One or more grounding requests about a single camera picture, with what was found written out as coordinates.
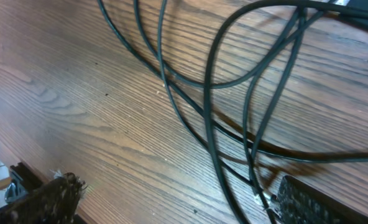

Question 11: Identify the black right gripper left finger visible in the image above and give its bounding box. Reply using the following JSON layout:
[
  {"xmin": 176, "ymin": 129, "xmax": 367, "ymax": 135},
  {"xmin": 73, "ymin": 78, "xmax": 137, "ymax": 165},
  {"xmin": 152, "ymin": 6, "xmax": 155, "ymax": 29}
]
[{"xmin": 0, "ymin": 172, "xmax": 86, "ymax": 224}]

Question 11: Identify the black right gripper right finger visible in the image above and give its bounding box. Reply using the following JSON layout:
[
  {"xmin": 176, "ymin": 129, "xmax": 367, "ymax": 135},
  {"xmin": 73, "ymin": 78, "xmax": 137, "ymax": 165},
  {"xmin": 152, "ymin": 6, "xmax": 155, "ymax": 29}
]
[{"xmin": 277, "ymin": 175, "xmax": 368, "ymax": 224}]

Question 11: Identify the thin black USB cable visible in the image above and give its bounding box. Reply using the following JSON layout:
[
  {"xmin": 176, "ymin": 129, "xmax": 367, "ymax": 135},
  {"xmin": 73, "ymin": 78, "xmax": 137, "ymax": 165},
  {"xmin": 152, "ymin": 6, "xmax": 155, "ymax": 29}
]
[{"xmin": 96, "ymin": 0, "xmax": 368, "ymax": 224}]

